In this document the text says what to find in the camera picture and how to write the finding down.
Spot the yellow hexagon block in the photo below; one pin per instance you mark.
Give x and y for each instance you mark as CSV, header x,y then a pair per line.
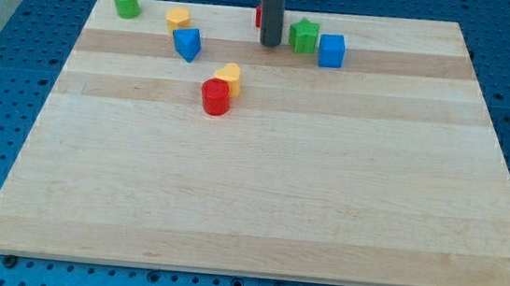
x,y
177,18

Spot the red block behind rod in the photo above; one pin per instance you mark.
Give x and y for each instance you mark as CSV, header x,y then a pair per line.
x,y
258,16

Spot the blue triangle block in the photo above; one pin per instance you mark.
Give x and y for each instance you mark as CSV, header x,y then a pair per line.
x,y
187,43

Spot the green star block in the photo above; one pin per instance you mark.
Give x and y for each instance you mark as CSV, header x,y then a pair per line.
x,y
303,36

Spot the red cylinder block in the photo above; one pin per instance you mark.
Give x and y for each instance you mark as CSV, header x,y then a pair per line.
x,y
215,96

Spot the green cylinder block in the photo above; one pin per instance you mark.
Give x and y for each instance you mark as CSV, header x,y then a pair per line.
x,y
127,9

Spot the wooden board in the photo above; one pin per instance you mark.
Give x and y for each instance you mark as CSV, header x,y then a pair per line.
x,y
383,172

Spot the yellow heart block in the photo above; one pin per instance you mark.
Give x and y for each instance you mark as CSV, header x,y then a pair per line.
x,y
231,74

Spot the blue cube block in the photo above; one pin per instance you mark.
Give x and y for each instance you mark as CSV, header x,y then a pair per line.
x,y
332,49

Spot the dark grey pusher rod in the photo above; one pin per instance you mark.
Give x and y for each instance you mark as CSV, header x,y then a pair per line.
x,y
272,22

